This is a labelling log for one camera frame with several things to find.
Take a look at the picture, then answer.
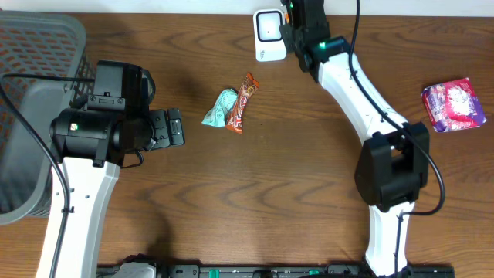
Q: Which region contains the mint green wipes pack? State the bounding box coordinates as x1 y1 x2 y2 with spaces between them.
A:
201 88 237 127

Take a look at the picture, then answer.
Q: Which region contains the brown orange chocolate bar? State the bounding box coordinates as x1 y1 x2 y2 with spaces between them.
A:
226 73 259 134

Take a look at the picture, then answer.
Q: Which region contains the purple pantyliner pack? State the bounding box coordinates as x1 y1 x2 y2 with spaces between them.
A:
421 78 487 133

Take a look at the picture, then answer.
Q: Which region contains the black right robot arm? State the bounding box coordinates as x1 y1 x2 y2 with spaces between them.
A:
280 22 430 277

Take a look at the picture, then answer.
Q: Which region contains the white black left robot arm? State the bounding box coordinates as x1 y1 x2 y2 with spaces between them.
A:
36 109 184 277

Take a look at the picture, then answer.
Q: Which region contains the white barcode scanner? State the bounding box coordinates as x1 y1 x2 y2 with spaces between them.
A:
253 9 287 62

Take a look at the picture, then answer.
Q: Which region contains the grey plastic basket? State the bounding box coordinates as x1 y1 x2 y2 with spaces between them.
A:
1 11 96 225

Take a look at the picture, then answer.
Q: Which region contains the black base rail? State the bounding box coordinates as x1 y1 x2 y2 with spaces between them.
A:
96 263 456 278

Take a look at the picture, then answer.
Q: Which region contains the black left camera cable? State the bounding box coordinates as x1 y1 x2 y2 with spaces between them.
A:
0 73 96 278

